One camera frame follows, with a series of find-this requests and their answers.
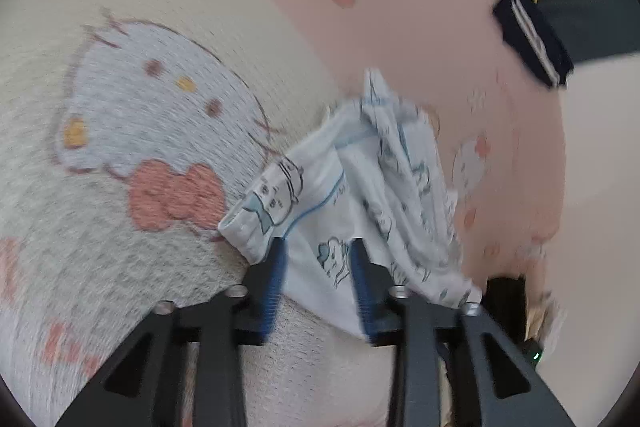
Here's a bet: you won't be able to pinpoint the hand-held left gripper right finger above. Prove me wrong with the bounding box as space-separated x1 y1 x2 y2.
350 238 576 427

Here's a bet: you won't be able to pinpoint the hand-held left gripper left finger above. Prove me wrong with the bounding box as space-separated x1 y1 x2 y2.
55 237 288 427

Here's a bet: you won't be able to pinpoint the light blue printed pajama pants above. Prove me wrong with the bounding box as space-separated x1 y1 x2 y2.
218 68 483 340

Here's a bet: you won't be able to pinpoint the navy white-striped garment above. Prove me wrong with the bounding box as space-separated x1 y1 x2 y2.
492 0 575 90

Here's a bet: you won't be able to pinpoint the pink white cat print blanket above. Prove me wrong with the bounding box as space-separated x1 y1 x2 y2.
0 0 568 427

